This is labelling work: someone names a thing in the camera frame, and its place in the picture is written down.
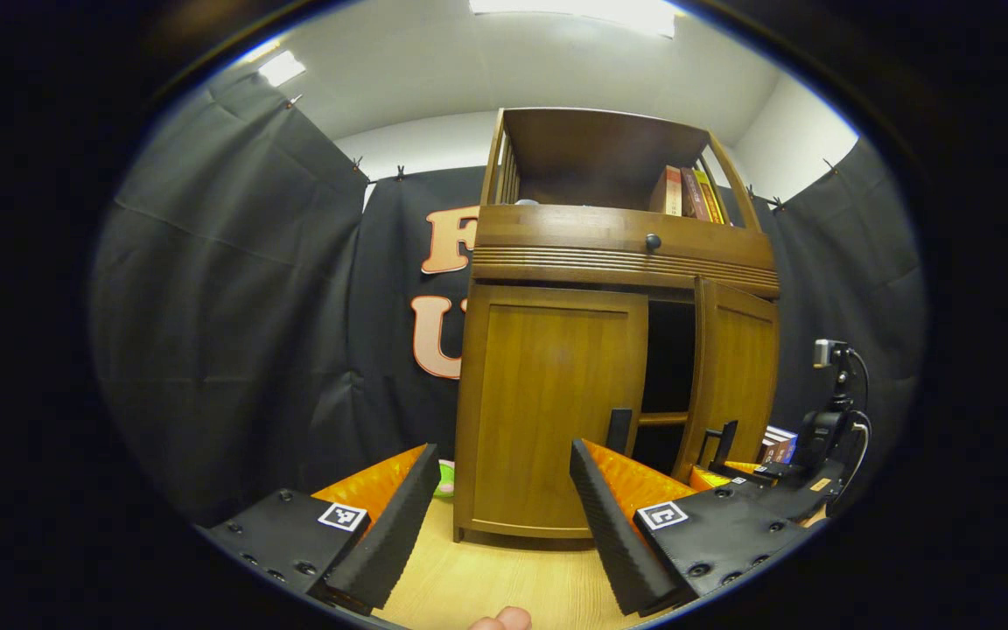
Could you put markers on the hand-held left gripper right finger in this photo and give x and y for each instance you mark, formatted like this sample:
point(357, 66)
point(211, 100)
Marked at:
point(613, 534)

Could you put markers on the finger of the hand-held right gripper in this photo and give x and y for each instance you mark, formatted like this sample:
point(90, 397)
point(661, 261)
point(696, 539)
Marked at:
point(793, 494)

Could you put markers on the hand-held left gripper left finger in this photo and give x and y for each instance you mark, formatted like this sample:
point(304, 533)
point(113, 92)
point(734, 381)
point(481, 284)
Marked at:
point(390, 534)

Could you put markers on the wooden shoe cabinet door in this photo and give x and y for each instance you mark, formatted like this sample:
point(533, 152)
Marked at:
point(548, 411)
point(740, 376)

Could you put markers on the wooden double-door shoe cabinet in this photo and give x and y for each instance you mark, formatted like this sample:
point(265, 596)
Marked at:
point(574, 232)

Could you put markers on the brown and blue books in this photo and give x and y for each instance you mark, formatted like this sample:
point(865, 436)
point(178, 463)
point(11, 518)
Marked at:
point(780, 444)

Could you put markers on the small green pink object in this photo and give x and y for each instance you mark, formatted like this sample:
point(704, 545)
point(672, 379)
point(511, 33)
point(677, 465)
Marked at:
point(445, 479)

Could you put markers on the black drawer knob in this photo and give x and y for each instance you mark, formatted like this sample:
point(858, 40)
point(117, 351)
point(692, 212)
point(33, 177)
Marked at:
point(653, 241)

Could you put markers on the yellow book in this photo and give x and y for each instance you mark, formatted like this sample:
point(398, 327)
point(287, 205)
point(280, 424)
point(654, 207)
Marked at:
point(711, 199)

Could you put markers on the dark red book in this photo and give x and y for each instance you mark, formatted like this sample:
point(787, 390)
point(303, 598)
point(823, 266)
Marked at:
point(694, 194)

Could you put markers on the ceiling light panel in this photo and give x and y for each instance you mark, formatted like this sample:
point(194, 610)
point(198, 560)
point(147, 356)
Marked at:
point(574, 13)
point(281, 67)

